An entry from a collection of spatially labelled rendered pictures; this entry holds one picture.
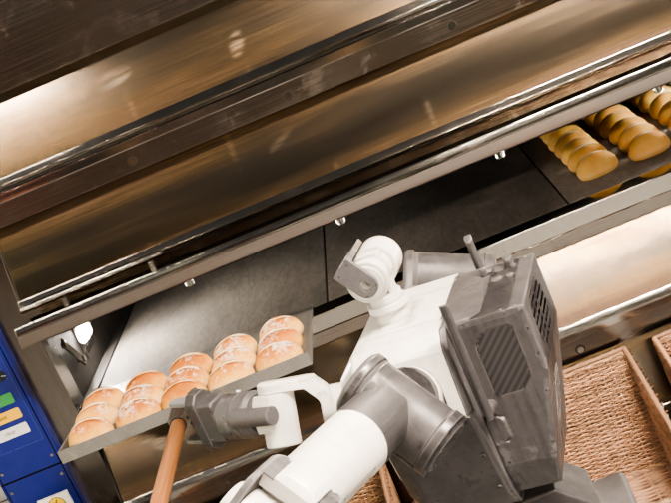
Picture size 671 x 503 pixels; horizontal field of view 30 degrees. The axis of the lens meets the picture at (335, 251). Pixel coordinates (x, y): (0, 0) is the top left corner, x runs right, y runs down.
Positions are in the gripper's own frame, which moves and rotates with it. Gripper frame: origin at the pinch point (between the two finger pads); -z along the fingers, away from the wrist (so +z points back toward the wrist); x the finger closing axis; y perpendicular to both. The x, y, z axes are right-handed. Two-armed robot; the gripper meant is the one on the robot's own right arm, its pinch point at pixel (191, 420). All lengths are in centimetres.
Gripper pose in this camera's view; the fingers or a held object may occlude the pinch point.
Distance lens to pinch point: 246.2
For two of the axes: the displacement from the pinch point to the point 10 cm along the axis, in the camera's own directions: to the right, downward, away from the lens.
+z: 7.6, -1.5, -6.3
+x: 3.9, 8.8, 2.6
